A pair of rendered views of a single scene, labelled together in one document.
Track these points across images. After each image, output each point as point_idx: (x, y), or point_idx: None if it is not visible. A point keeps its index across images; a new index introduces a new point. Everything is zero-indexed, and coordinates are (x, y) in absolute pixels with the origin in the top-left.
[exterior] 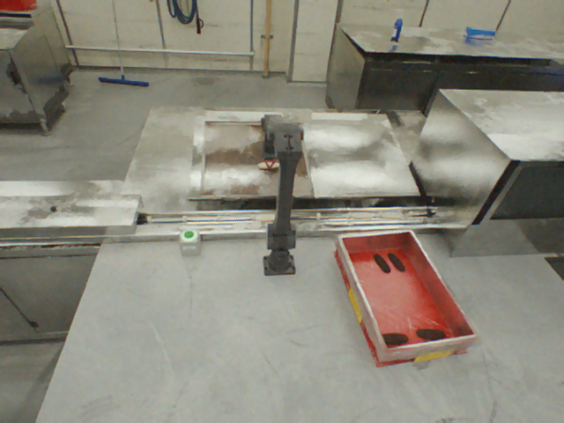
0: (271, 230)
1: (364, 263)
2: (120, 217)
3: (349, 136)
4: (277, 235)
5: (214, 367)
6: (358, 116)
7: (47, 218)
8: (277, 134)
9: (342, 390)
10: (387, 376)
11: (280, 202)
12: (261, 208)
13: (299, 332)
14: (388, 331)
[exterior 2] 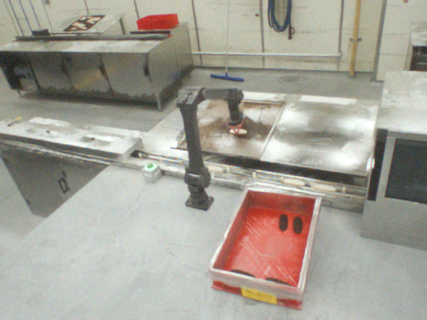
0: (187, 168)
1: (267, 218)
2: (120, 148)
3: (325, 116)
4: (191, 173)
5: (113, 246)
6: (346, 101)
7: (87, 142)
8: (183, 91)
9: (174, 291)
10: (215, 297)
11: (187, 144)
12: (219, 163)
13: (178, 246)
14: (242, 269)
